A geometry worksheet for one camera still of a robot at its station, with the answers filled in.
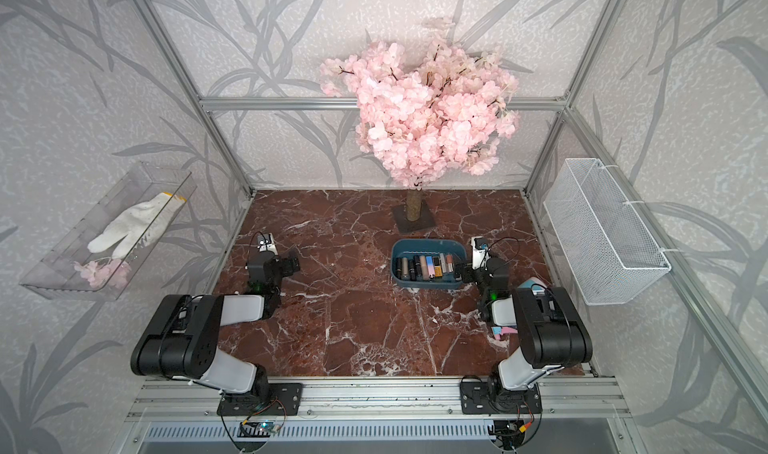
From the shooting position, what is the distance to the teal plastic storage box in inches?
37.5

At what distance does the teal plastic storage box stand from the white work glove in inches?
23.5

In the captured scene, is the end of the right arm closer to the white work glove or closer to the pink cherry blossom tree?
the pink cherry blossom tree

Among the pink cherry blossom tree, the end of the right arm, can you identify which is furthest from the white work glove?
the end of the right arm

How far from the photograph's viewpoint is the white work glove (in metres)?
0.64
